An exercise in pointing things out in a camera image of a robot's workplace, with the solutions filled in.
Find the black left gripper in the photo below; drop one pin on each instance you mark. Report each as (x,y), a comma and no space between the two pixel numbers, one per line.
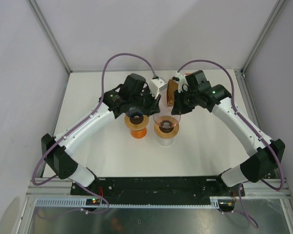
(154,107)

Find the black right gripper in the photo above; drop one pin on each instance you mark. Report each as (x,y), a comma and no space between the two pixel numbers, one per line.
(178,108)

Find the blue ribbed glass dripper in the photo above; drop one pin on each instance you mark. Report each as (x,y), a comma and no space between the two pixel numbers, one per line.
(134,112)

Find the pink glass dripper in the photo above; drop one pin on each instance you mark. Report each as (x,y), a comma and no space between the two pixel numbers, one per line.
(165,119)

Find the clear glass carafe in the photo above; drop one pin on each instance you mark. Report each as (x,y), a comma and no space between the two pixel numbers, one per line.
(165,141)

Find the orange glass carafe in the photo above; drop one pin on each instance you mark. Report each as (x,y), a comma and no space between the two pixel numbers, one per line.
(139,134)

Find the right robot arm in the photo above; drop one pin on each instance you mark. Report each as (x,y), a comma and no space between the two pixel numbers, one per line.
(264,153)

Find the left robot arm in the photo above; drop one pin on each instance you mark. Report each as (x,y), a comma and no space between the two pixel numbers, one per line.
(58,150)

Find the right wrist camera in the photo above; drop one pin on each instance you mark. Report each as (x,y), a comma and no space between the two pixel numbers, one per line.
(180,79)

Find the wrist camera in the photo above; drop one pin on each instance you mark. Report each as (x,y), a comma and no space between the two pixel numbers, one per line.
(180,79)
(156,85)

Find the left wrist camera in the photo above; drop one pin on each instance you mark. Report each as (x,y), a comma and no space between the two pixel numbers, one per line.
(156,85)

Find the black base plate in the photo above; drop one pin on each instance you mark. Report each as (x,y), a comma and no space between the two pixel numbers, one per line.
(158,189)

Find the grey cable duct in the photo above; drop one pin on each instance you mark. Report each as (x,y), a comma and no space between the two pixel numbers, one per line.
(89,203)

